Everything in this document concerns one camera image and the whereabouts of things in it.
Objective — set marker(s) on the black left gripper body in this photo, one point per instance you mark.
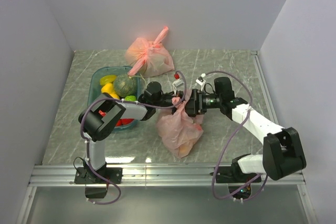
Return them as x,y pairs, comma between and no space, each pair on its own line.
167,99

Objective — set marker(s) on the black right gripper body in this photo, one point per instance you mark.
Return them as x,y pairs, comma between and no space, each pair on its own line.
206,102

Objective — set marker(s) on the pink plastic bag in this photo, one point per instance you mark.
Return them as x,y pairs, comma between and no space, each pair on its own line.
179,132
149,58

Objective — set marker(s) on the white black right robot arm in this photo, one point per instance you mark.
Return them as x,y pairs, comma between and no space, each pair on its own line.
282,150

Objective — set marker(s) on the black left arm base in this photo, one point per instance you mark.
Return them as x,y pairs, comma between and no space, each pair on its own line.
96,187

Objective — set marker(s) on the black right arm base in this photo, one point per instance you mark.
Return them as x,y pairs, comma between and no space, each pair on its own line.
245,169

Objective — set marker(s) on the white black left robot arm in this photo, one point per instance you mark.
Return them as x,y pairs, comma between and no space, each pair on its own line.
100,118

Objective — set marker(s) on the green fake fruit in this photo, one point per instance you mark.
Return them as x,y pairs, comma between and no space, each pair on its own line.
130,98

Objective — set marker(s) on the green netted fake melon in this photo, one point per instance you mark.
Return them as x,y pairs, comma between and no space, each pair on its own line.
125,85

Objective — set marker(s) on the tied pink plastic bag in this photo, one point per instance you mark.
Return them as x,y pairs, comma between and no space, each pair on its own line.
149,58

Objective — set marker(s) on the red fake strawberry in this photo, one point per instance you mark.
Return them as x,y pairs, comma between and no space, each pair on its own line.
126,121

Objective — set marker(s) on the yellow fake pear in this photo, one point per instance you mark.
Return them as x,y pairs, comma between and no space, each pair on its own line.
109,89

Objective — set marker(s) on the yellow fake starfruit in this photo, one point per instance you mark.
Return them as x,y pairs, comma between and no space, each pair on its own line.
107,79

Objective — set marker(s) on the teal plastic fruit basket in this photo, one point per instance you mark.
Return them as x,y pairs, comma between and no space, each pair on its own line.
95,88

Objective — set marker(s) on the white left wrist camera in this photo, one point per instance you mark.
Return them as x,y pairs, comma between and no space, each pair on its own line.
177,82

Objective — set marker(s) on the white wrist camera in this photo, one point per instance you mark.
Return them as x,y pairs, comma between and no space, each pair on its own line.
177,82
201,81

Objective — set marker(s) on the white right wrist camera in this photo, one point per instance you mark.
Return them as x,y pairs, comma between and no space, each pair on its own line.
201,81

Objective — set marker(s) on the aluminium mounting rail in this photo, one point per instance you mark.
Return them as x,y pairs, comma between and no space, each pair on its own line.
159,193

